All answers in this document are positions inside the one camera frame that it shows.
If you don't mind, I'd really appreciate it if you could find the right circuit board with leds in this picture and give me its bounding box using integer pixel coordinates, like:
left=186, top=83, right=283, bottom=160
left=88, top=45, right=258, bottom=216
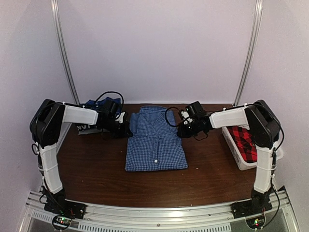
left=246, top=216, right=266, bottom=230

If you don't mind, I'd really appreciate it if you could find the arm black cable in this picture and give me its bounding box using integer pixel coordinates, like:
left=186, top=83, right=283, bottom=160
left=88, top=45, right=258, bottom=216
left=95, top=90, right=125, bottom=114
left=165, top=106, right=186, bottom=128

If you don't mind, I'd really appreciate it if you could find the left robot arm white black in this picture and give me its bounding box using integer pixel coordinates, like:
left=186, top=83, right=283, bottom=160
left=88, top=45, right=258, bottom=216
left=29, top=99, right=133, bottom=215

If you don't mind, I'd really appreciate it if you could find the circuit board with leds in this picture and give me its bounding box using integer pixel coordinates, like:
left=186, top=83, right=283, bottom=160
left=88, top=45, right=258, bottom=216
left=52, top=215, right=72, bottom=231
left=246, top=216, right=266, bottom=230

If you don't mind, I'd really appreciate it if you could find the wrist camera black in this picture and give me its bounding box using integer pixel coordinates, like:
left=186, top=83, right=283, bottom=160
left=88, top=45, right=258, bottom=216
left=102, top=100, right=120, bottom=118
left=186, top=101, right=207, bottom=119

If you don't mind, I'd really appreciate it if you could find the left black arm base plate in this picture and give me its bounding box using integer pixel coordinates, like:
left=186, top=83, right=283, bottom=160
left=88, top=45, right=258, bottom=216
left=44, top=201, right=86, bottom=219

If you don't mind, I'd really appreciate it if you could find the right aluminium frame post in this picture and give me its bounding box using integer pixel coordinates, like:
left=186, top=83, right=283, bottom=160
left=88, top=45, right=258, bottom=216
left=233, top=0, right=263, bottom=106

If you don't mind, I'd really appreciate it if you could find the aluminium frame post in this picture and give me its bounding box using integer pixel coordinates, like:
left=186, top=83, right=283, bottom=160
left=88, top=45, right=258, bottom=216
left=233, top=0, right=263, bottom=106
left=50, top=0, right=80, bottom=105

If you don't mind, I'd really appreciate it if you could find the black grey printed folded shirt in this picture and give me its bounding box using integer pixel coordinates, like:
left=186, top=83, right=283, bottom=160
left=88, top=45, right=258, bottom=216
left=76, top=124, right=101, bottom=135

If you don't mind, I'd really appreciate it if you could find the dark blue plaid folded shirt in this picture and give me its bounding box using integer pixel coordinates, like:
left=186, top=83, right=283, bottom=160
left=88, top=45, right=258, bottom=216
left=80, top=97, right=121, bottom=109

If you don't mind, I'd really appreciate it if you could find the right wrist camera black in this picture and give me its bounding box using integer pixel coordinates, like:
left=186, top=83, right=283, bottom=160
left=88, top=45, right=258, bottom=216
left=186, top=101, right=207, bottom=119

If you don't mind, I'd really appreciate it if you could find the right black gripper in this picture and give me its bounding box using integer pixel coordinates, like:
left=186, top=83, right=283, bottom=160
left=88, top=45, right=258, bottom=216
left=177, top=119, right=201, bottom=138

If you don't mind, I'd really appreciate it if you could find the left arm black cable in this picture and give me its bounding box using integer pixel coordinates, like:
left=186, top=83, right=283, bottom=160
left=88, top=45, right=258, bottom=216
left=95, top=90, right=125, bottom=114

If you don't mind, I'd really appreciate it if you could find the left aluminium frame post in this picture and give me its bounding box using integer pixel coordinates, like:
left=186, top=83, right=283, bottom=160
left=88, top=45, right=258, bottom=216
left=50, top=0, right=80, bottom=105

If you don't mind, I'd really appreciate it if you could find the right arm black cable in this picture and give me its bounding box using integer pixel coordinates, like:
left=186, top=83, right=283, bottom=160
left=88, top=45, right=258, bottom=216
left=165, top=106, right=186, bottom=128

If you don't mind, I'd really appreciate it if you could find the front aluminium rail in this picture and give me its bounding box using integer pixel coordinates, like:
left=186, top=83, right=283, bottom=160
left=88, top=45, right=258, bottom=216
left=17, top=190, right=300, bottom=232

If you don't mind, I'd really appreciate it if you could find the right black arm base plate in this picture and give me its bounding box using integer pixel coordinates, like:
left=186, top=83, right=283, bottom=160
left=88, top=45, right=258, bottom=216
left=230, top=200, right=273, bottom=219

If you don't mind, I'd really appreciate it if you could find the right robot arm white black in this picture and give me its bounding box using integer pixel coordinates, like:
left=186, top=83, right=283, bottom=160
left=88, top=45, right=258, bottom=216
left=176, top=100, right=284, bottom=214

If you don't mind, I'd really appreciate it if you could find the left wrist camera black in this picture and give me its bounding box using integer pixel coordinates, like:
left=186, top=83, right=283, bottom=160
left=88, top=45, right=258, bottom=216
left=102, top=100, right=120, bottom=118

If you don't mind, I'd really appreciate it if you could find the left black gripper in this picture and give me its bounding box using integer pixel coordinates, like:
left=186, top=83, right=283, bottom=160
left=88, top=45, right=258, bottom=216
left=101, top=118, right=133, bottom=139

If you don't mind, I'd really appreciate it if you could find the red black plaid shirt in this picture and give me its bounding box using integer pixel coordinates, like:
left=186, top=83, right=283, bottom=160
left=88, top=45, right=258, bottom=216
left=227, top=126, right=257, bottom=163

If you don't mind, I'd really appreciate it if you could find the blue small-check long sleeve shirt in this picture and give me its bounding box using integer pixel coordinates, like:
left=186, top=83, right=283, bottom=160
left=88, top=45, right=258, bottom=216
left=125, top=105, right=188, bottom=172

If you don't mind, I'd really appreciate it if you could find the left circuit board with leds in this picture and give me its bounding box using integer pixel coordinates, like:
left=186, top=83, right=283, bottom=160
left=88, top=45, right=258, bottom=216
left=52, top=215, right=72, bottom=231

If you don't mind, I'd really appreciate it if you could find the white plastic basket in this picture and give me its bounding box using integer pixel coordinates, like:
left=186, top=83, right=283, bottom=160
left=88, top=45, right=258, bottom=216
left=221, top=124, right=283, bottom=172

